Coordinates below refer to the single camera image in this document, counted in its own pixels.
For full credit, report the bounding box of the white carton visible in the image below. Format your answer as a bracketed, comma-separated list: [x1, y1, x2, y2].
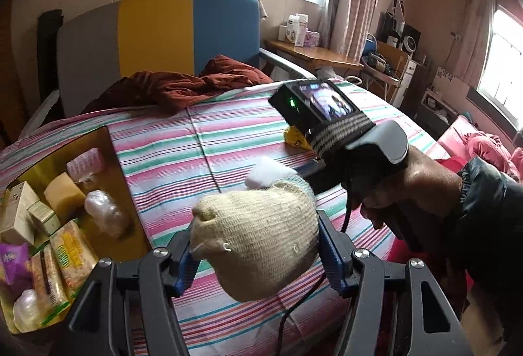
[286, 14, 308, 46]

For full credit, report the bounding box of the window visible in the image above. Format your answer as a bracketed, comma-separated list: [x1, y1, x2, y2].
[476, 9, 523, 109]

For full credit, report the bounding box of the pink red quilt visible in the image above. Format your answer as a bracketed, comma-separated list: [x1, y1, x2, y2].
[435, 115, 523, 187]

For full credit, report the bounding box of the person's right forearm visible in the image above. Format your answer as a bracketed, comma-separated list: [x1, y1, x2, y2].
[392, 155, 523, 344]

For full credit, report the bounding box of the gold box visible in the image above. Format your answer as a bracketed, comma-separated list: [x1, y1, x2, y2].
[0, 126, 153, 334]

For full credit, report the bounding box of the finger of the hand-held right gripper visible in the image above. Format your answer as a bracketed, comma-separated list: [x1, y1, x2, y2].
[301, 164, 342, 194]

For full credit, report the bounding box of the clear plastic-wrapped bundle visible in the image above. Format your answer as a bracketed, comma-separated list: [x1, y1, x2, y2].
[84, 189, 131, 238]

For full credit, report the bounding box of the grey bed rail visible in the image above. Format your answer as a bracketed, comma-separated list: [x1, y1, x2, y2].
[258, 48, 317, 80]
[18, 89, 62, 140]

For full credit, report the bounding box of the yellow sponge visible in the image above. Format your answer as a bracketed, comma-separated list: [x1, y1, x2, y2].
[43, 172, 87, 222]

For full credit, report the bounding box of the black speaker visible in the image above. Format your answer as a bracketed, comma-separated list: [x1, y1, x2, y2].
[402, 23, 421, 55]

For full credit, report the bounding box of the beige carton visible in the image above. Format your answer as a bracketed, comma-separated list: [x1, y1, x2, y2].
[0, 180, 42, 246]

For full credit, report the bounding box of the small green box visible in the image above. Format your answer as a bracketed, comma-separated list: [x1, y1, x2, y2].
[28, 201, 62, 236]

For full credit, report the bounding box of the cluttered white rack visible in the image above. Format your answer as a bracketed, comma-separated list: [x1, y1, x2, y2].
[362, 41, 409, 104]

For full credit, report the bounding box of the pink ribbed roll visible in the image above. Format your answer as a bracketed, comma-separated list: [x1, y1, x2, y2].
[66, 148, 108, 183]

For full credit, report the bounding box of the striped bedsheet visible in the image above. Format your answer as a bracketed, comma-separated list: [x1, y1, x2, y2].
[0, 79, 446, 356]

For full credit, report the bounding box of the orange snack packet green edge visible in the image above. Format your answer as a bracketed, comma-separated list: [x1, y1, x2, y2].
[50, 218, 99, 296]
[30, 245, 69, 321]

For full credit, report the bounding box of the wooden desk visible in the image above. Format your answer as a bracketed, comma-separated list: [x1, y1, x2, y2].
[263, 38, 364, 73]

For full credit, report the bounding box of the purple packet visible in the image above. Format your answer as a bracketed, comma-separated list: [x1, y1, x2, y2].
[0, 242, 33, 296]

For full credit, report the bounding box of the white soft item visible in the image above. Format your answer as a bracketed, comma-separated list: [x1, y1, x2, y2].
[245, 156, 295, 190]

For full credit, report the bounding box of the grey yellow blue headboard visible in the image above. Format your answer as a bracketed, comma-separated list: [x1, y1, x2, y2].
[56, 0, 262, 118]

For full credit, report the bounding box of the black cable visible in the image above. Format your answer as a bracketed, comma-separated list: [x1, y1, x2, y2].
[278, 172, 357, 356]

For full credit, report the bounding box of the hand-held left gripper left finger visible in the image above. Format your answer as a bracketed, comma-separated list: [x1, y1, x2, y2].
[61, 234, 199, 356]

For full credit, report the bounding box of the beige knitted glove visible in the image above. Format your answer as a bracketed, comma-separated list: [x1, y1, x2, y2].
[191, 176, 320, 303]

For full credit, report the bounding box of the dark red blanket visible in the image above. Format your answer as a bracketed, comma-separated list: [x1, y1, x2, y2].
[82, 54, 274, 114]

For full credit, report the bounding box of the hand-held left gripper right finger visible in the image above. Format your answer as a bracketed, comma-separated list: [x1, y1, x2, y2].
[316, 210, 463, 356]

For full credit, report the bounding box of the small white plastic bundle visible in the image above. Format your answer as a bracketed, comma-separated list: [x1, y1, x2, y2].
[12, 288, 42, 334]

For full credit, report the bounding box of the person's right hand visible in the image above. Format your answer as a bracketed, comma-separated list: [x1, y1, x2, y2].
[359, 144, 467, 231]

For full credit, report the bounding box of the yellow toy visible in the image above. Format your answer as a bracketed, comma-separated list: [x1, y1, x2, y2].
[284, 125, 313, 149]

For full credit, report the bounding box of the wooden wardrobe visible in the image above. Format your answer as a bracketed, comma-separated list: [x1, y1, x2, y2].
[0, 0, 26, 144]

